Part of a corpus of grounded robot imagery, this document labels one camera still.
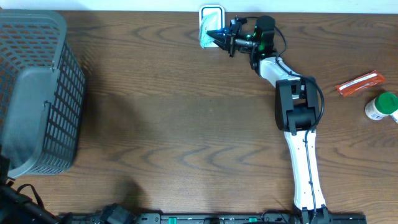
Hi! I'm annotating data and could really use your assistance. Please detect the white barcode scanner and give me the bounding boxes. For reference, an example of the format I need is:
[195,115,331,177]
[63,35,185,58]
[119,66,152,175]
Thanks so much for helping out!
[198,5,224,49]

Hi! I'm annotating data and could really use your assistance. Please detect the green lid jar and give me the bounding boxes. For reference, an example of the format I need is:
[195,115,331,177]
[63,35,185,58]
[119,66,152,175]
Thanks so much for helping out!
[364,92,397,121]

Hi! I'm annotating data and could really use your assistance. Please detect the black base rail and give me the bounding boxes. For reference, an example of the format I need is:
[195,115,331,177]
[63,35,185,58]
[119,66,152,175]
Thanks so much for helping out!
[58,203,367,224]

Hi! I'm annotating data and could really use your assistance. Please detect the grey plastic mesh basket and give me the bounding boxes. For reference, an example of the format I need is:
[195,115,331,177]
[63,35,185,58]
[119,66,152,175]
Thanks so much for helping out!
[1,9,86,178]

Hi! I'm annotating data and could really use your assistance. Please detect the mint Zappy wipes pack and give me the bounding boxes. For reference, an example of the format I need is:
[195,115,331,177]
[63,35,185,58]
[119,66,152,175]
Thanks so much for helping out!
[199,12,222,49]

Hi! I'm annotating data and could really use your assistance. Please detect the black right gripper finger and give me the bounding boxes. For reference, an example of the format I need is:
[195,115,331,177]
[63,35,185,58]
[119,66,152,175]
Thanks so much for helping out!
[206,27,229,38]
[211,34,229,50]

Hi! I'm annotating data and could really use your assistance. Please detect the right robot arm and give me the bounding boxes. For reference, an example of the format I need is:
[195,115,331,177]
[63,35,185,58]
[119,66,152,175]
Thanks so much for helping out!
[206,16,332,223]

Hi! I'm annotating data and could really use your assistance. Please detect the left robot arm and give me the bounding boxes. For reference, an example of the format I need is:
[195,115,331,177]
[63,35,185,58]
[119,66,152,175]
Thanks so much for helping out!
[1,156,62,224]

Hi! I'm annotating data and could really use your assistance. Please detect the red Top chocolate bar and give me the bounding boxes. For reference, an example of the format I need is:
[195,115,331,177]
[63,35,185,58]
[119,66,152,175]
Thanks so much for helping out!
[335,70,386,97]

